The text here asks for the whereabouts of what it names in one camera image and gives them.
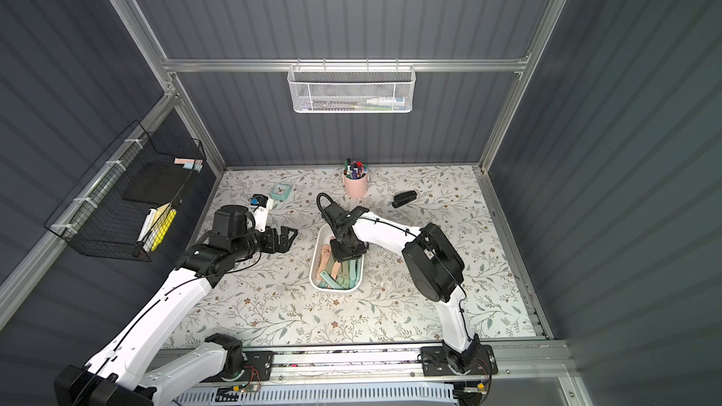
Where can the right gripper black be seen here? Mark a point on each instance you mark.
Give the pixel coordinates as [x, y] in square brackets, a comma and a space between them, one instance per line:
[347, 242]

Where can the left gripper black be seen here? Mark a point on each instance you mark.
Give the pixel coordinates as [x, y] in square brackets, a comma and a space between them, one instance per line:
[274, 240]

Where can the pink folding fruit knife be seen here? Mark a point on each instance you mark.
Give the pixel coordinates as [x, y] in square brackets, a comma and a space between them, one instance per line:
[325, 257]

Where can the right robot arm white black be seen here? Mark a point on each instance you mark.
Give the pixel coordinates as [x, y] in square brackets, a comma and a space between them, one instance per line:
[435, 267]

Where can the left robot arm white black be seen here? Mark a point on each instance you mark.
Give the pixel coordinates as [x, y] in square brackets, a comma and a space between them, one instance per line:
[231, 240]

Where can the teal folding knife in box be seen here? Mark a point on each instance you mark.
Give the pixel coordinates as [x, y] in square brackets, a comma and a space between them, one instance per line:
[354, 273]

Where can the white storage box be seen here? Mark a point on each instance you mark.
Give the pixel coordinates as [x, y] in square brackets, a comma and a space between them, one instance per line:
[335, 277]

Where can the teal alarm clock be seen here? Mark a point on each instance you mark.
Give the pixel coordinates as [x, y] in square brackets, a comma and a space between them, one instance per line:
[281, 192]

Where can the floral table mat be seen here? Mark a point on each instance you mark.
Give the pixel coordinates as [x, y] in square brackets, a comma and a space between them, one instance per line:
[272, 303]

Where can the pink pen holder cup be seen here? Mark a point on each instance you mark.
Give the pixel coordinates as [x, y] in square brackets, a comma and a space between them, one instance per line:
[356, 188]

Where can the black stapler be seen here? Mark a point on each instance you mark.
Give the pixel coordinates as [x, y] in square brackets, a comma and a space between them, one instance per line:
[404, 198]

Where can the pens in pink cup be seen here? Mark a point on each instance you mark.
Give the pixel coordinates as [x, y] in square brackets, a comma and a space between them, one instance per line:
[354, 170]

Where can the yellow notepad in basket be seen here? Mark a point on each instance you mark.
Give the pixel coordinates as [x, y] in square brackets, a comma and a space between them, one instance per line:
[155, 226]

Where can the black notebook in basket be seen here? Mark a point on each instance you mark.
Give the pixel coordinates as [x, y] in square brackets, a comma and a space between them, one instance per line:
[157, 184]

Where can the white tube in basket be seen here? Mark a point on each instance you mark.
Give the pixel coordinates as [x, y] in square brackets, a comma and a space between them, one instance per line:
[393, 104]

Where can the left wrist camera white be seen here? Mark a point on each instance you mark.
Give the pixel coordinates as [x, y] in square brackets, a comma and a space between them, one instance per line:
[261, 206]

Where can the white wire wall basket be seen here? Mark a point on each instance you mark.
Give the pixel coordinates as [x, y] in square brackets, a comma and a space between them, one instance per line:
[325, 91]

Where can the black wire side basket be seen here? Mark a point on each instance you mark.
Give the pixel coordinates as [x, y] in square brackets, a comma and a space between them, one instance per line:
[129, 206]

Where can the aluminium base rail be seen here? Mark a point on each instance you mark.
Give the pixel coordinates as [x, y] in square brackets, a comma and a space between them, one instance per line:
[368, 363]

